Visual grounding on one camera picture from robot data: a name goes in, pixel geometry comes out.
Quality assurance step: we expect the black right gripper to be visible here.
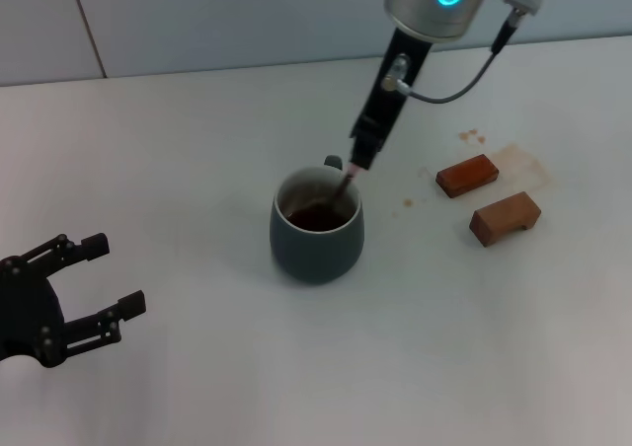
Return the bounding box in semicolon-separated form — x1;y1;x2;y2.
348;28;435;172

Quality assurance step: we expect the dark coffee liquid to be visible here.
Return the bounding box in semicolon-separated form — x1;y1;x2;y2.
285;207;348;234

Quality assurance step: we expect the grey ceramic cup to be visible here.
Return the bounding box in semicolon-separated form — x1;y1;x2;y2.
269;154;368;286

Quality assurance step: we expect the light brown notched wooden block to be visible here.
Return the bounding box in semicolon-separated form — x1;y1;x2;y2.
468;190;543;248

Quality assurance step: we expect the grey right gripper cable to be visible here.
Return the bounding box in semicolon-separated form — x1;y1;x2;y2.
384;0;543;106

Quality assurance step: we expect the dark brown flat wooden block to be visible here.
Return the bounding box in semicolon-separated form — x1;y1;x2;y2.
434;153;501;200

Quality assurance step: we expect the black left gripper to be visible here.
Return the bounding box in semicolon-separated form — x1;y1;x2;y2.
0;232;148;369

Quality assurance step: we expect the pink handled metal spoon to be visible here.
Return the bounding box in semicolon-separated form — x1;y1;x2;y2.
295;164;364;216

